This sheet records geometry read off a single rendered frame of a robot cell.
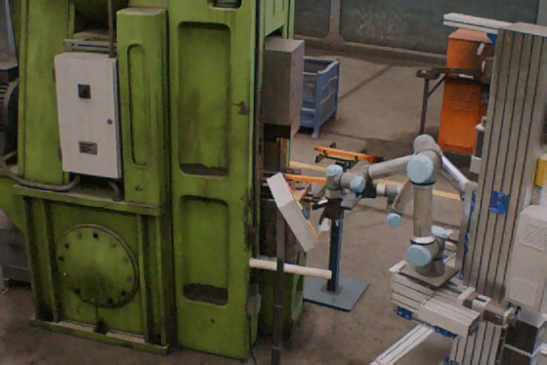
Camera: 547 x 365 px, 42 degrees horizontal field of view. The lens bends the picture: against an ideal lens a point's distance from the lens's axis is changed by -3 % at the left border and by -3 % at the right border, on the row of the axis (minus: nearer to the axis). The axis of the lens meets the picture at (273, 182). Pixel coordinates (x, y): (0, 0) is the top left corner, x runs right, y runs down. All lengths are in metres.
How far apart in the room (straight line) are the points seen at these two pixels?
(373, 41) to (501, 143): 8.50
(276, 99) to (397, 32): 7.92
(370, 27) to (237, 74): 8.28
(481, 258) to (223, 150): 1.41
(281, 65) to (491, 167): 1.18
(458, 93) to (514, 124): 3.97
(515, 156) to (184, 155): 1.68
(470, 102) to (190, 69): 4.10
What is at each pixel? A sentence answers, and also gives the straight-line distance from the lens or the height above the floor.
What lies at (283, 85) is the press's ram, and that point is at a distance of 3.80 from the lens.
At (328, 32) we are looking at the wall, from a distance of 12.04.
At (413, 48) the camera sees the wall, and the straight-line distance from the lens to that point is 11.61.
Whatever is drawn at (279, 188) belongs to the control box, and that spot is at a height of 1.18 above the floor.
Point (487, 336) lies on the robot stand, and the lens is 3.81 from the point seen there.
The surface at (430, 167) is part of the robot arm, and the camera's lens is 3.25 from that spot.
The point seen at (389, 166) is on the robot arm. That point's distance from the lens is 3.50.
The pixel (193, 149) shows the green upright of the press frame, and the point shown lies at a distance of 3.84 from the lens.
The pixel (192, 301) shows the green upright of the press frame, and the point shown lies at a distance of 4.20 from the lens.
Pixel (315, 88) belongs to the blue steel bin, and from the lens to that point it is 7.72.
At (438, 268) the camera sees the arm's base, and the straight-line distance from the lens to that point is 3.59.
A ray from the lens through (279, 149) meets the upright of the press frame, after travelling 4.35.
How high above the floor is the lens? 2.58
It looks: 23 degrees down
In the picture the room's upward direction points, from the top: 2 degrees clockwise
